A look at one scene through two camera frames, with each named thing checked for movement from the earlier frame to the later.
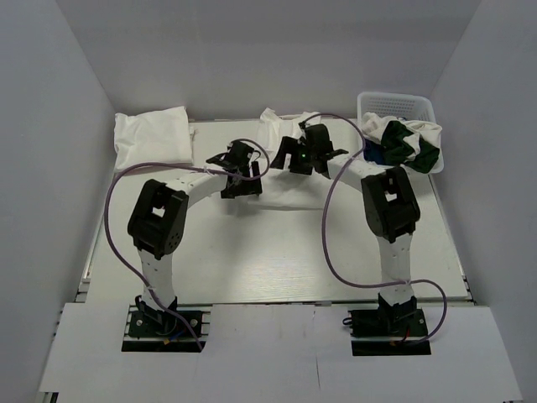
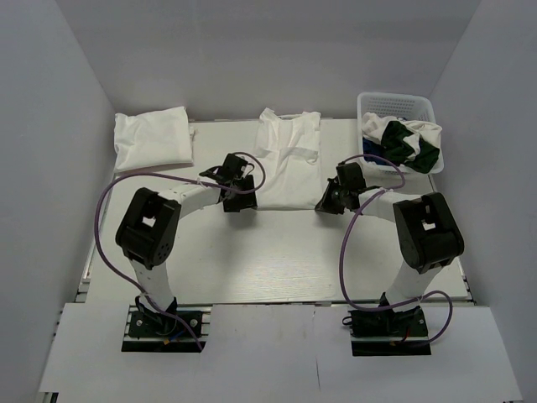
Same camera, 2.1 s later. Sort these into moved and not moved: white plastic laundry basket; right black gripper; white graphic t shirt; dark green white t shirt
Moved: right black gripper
Not moved: dark green white t shirt; white graphic t shirt; white plastic laundry basket
